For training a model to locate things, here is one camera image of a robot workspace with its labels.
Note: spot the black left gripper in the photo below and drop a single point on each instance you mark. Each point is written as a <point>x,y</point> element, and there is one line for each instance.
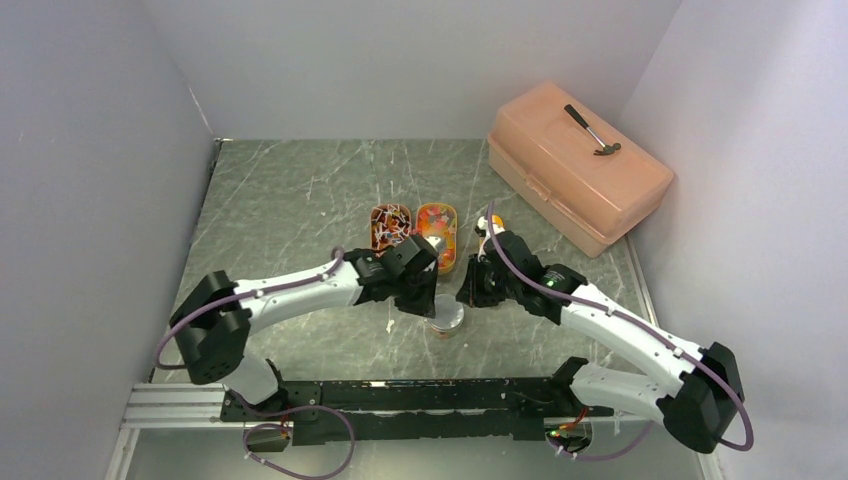
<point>425,305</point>

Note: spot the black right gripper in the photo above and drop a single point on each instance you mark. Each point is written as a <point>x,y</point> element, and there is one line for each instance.
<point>471,293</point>

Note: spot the pink oval lollipop tray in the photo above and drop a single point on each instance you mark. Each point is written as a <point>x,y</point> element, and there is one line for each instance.
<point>389,225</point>

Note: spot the round metal jar lid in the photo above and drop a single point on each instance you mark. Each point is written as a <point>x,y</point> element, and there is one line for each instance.
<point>447,308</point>

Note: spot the yellow oval gummy tray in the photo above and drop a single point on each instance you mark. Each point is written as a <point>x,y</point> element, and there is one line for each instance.
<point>436,219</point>

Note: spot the clear plastic jar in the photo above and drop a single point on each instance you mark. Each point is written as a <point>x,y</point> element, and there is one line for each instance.
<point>445,330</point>

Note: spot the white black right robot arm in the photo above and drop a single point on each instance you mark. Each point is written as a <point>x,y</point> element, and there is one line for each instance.
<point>694,392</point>

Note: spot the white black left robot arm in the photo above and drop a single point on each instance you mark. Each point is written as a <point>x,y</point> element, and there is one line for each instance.
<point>211,327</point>

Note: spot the peach plastic toolbox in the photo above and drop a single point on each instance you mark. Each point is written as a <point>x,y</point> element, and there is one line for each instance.
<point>547,158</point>

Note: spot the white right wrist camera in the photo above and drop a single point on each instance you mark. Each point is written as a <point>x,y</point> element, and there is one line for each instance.
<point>482,229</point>

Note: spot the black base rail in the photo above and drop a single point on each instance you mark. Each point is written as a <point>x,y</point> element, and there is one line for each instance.
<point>523,409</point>

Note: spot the black handled hammer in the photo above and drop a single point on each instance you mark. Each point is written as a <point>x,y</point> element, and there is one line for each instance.
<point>604,149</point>

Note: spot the aluminium frame rail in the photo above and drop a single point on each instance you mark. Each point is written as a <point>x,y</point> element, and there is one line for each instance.
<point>174,406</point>

